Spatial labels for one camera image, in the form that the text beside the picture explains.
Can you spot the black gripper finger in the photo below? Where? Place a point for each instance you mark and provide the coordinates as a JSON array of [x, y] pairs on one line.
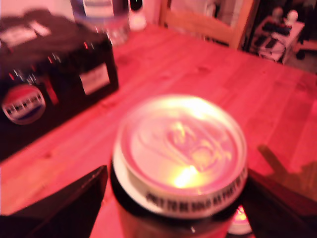
[[280, 215], [64, 210]]

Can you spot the black Pepsi Max multipack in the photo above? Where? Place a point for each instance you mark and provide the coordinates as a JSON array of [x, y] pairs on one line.
[[57, 81]]

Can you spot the small white side table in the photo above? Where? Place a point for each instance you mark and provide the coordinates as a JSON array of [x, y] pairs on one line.
[[287, 44]]

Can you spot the black remote control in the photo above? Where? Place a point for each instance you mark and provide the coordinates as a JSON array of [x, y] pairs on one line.
[[276, 28]]

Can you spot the large clear water bottle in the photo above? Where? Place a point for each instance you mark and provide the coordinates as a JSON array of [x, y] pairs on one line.
[[104, 22]]

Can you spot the wooden chair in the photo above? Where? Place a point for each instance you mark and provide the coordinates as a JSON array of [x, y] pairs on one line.
[[198, 24]]

